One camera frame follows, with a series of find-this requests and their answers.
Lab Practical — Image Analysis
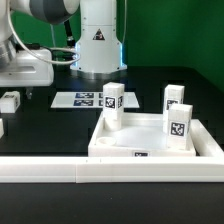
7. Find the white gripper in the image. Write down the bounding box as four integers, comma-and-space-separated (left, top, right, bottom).
0, 50, 54, 100

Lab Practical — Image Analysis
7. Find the white square table top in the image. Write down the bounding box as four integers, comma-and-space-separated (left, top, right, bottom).
88, 112, 196, 157

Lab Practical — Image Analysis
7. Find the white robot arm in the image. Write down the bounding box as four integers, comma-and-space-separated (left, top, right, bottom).
0, 0, 127, 91

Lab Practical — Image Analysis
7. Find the white block at left edge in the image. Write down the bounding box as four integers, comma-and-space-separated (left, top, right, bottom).
0, 118, 4, 139

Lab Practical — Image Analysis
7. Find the white L-shaped obstacle fence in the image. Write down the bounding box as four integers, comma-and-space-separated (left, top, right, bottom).
0, 120, 224, 183

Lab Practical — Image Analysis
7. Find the white marker base plate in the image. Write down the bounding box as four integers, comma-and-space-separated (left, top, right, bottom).
51, 92, 139, 109

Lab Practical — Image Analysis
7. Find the black cable bundle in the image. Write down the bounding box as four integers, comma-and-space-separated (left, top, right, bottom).
49, 19, 78, 63

